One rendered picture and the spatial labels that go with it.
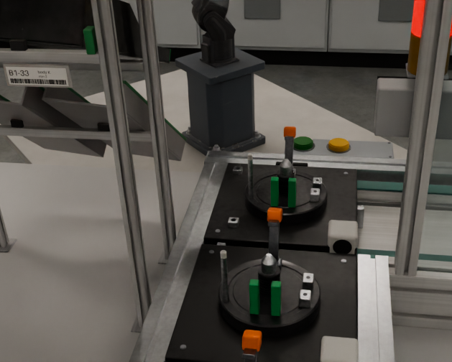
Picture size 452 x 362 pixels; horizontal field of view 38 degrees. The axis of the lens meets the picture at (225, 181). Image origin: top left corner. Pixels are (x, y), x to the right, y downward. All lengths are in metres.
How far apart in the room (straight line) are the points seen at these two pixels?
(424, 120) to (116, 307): 0.57
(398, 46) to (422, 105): 3.34
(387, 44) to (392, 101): 3.31
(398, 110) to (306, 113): 0.80
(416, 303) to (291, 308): 0.23
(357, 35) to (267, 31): 0.55
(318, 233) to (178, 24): 3.34
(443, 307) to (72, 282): 0.61
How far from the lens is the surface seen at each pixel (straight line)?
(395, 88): 0.89
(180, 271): 1.02
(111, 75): 0.84
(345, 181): 1.20
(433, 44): 0.85
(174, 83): 1.89
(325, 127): 1.62
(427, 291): 1.04
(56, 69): 0.86
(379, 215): 1.21
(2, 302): 1.18
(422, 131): 0.90
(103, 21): 0.82
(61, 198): 1.42
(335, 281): 0.97
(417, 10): 0.86
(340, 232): 1.04
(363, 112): 3.69
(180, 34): 4.32
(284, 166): 1.09
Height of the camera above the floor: 1.60
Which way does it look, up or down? 32 degrees down
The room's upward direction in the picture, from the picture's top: 3 degrees counter-clockwise
